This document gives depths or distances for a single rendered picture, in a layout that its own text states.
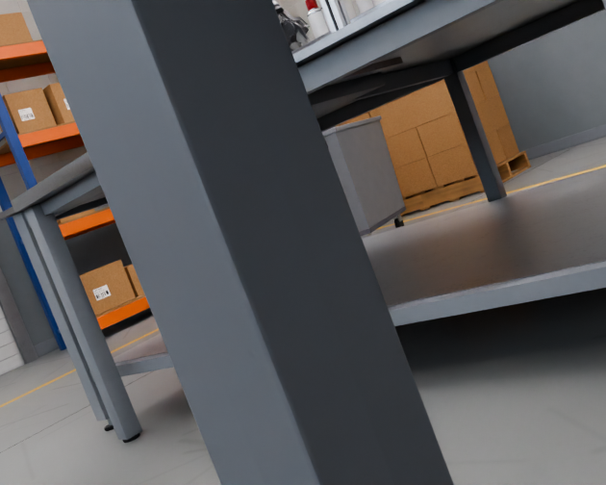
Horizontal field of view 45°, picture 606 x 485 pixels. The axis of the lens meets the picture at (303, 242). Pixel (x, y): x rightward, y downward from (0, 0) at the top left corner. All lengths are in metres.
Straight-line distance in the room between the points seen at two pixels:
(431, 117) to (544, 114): 1.51
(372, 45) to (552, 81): 5.38
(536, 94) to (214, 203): 6.80
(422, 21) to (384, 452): 1.33
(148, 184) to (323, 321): 0.06
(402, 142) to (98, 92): 5.73
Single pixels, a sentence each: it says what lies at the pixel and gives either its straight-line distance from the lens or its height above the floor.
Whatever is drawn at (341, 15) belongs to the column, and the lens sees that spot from 2.15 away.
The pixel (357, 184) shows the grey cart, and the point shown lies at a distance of 4.52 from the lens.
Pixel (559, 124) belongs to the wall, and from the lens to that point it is 6.94.
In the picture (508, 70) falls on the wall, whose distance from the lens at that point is 7.07.
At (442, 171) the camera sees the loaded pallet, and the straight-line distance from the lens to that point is 5.81.
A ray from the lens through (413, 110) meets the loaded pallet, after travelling 5.83.
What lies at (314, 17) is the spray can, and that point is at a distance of 2.36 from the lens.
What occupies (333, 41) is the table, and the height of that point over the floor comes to 0.81.
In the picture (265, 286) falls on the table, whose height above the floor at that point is 0.54.
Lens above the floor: 0.57
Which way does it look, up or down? 5 degrees down
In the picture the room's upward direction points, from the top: 21 degrees counter-clockwise
